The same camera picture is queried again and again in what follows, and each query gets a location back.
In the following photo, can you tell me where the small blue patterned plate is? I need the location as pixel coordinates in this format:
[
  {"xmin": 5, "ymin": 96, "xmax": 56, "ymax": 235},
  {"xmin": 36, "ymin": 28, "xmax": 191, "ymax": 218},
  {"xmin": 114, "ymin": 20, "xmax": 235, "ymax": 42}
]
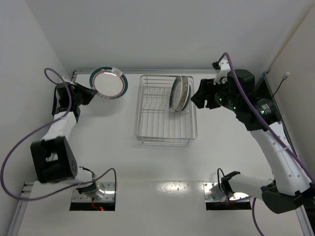
[{"xmin": 187, "ymin": 80, "xmax": 192, "ymax": 108}]

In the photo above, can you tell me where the white plate with grey rim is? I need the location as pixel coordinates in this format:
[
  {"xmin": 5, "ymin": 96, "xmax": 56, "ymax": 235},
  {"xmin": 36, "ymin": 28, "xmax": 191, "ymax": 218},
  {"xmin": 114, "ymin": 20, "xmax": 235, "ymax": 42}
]
[{"xmin": 176, "ymin": 76, "xmax": 190, "ymax": 112}]

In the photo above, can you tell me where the green red rimmed plate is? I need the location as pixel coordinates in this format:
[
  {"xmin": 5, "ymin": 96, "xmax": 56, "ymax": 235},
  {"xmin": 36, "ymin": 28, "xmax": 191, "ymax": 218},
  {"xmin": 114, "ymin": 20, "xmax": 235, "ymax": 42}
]
[
  {"xmin": 169, "ymin": 76, "xmax": 182, "ymax": 112},
  {"xmin": 89, "ymin": 67, "xmax": 128, "ymax": 99}
]

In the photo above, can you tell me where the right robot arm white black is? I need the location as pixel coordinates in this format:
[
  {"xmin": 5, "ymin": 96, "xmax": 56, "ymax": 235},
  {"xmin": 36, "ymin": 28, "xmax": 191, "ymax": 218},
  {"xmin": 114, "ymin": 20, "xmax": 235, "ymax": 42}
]
[{"xmin": 191, "ymin": 69, "xmax": 315, "ymax": 214}]

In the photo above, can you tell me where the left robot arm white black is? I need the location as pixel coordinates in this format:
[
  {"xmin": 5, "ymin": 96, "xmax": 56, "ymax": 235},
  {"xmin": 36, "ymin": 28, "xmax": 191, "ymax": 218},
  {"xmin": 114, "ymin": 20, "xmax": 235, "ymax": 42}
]
[{"xmin": 30, "ymin": 82, "xmax": 96, "ymax": 193}]

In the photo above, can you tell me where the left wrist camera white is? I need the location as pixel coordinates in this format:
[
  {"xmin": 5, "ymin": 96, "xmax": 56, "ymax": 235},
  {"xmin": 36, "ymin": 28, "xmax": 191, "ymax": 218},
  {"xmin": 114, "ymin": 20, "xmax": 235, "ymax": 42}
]
[{"xmin": 62, "ymin": 76, "xmax": 72, "ymax": 83}]

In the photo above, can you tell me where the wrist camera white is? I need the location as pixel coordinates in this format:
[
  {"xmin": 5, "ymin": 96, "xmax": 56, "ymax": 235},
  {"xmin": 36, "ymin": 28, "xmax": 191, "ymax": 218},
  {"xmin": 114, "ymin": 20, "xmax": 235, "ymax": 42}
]
[
  {"xmin": 62, "ymin": 76, "xmax": 72, "ymax": 83},
  {"xmin": 212, "ymin": 59, "xmax": 231, "ymax": 85}
]

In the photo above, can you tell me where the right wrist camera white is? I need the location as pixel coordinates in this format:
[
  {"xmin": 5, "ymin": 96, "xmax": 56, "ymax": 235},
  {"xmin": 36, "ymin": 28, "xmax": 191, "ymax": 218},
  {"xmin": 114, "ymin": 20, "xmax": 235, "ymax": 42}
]
[{"xmin": 212, "ymin": 59, "xmax": 231, "ymax": 85}]

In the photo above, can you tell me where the metal wire dish rack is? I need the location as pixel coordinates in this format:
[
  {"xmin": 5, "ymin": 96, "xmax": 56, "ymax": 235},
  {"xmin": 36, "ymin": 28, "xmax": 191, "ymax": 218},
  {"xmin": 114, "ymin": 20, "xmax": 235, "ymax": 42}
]
[{"xmin": 135, "ymin": 75, "xmax": 197, "ymax": 145}]

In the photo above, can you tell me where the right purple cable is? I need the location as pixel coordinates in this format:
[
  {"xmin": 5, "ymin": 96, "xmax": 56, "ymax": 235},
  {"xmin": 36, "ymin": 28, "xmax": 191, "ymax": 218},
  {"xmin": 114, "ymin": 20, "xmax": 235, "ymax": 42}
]
[{"xmin": 220, "ymin": 52, "xmax": 315, "ymax": 236}]

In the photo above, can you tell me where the black cable with white plug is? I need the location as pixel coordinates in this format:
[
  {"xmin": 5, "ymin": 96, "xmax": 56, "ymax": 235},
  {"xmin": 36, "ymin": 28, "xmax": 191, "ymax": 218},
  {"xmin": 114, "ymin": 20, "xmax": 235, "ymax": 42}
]
[{"xmin": 270, "ymin": 71, "xmax": 290, "ymax": 98}]

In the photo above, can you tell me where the right black base cable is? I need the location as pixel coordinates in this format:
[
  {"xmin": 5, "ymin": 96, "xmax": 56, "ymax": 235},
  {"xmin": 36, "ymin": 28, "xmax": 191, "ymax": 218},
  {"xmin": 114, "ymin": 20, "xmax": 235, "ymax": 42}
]
[{"xmin": 217, "ymin": 168, "xmax": 226, "ymax": 192}]

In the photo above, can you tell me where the black base cable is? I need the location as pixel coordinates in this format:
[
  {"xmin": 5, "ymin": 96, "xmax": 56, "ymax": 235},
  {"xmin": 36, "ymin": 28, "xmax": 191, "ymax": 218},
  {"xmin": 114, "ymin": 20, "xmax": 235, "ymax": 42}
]
[
  {"xmin": 78, "ymin": 166, "xmax": 97, "ymax": 185},
  {"xmin": 217, "ymin": 168, "xmax": 226, "ymax": 192}
]

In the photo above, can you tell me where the left black base cable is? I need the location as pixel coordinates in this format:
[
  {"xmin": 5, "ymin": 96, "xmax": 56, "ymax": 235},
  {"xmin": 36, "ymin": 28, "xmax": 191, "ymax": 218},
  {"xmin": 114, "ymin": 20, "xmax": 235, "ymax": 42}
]
[{"xmin": 78, "ymin": 166, "xmax": 97, "ymax": 185}]

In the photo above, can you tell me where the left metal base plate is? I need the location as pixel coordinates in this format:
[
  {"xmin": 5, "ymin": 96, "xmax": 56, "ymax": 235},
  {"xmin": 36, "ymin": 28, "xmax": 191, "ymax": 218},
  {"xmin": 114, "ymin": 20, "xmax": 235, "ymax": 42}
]
[{"xmin": 71, "ymin": 182, "xmax": 116, "ymax": 204}]

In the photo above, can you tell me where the metal base plate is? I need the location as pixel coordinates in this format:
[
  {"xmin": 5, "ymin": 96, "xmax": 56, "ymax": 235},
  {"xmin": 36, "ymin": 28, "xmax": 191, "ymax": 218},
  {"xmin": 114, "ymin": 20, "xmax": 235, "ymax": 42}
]
[
  {"xmin": 71, "ymin": 182, "xmax": 116, "ymax": 204},
  {"xmin": 203, "ymin": 182, "xmax": 250, "ymax": 203}
]

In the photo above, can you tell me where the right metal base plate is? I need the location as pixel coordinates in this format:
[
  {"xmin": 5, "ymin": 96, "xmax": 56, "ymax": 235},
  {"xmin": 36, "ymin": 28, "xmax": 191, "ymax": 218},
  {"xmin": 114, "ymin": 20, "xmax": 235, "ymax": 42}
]
[{"xmin": 203, "ymin": 182, "xmax": 250, "ymax": 203}]

